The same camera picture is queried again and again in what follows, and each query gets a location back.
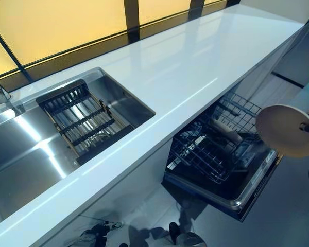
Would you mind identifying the cream round plate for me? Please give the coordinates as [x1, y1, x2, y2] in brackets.
[255, 104, 309, 158]
[212, 120, 243, 142]

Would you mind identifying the dishwasher door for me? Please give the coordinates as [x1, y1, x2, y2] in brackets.
[162, 143, 284, 222]

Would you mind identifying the white cabinet end panel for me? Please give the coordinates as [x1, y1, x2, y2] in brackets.
[252, 24, 308, 87]

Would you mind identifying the robot right leg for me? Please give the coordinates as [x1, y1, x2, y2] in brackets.
[168, 222, 205, 247]

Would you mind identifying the round sink drain strainer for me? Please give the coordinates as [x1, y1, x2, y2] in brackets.
[89, 130, 111, 149]

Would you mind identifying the black sink drying rack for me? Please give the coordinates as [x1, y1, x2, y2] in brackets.
[35, 79, 136, 165]

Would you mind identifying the black framed yellow window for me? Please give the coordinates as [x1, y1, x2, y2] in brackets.
[0, 0, 242, 91]

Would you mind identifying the stainless steel sink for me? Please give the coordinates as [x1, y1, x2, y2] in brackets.
[0, 66, 157, 222]

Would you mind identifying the chrome pull-down faucet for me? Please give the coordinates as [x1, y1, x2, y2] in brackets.
[0, 73, 25, 116]

